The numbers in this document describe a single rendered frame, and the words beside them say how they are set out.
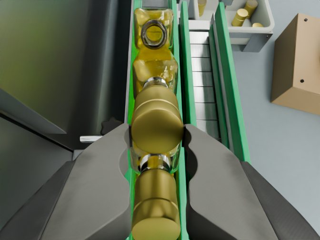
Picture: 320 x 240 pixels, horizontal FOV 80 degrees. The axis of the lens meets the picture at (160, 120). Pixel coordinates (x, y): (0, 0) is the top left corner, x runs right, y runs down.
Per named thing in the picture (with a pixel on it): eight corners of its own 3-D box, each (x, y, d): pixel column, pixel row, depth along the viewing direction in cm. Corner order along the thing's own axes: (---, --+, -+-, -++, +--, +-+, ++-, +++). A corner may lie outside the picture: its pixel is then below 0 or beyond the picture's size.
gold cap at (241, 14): (241, 20, 63) (247, 8, 59) (243, 28, 62) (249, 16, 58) (230, 19, 63) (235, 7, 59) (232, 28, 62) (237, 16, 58)
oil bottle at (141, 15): (140, 10, 42) (131, 6, 24) (166, 11, 43) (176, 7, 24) (141, 37, 45) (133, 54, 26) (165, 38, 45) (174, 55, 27)
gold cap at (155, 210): (134, 168, 16) (127, 216, 12) (176, 168, 16) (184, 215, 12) (135, 198, 18) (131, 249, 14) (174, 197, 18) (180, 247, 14)
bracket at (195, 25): (175, 38, 54) (179, 17, 47) (209, 39, 54) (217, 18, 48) (176, 48, 53) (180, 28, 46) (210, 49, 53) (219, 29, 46)
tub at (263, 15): (187, 9, 66) (192, -16, 58) (251, 11, 67) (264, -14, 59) (190, 50, 60) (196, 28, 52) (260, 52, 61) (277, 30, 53)
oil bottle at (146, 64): (140, 42, 39) (129, 64, 21) (168, 43, 40) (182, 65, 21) (141, 70, 42) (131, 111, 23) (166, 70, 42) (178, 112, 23)
